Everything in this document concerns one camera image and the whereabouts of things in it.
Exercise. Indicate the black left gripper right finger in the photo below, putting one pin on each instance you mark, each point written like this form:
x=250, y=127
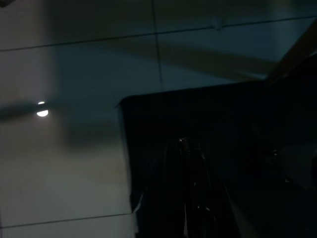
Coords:
x=208, y=205

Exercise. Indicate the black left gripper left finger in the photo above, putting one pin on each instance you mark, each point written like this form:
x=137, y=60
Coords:
x=163, y=193

